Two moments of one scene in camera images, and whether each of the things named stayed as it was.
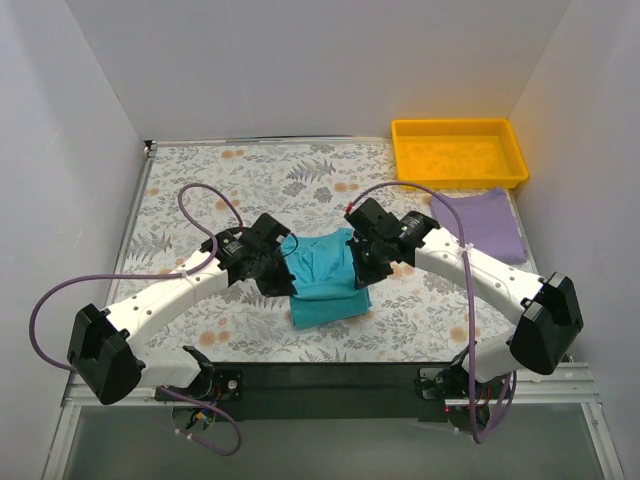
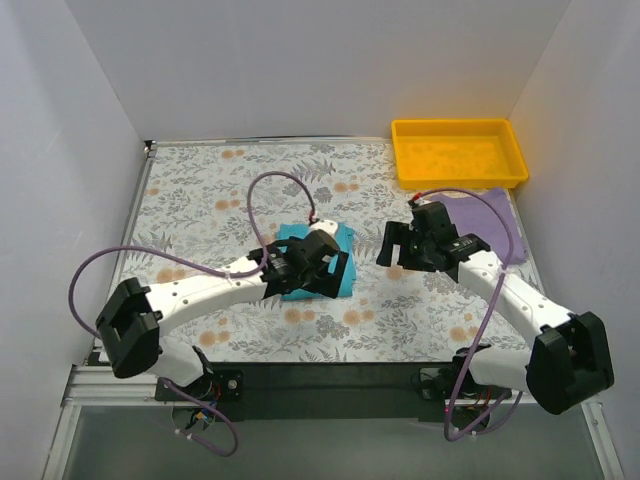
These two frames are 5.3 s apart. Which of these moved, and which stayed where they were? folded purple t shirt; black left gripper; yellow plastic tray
Moved: black left gripper
Stayed: folded purple t shirt; yellow plastic tray
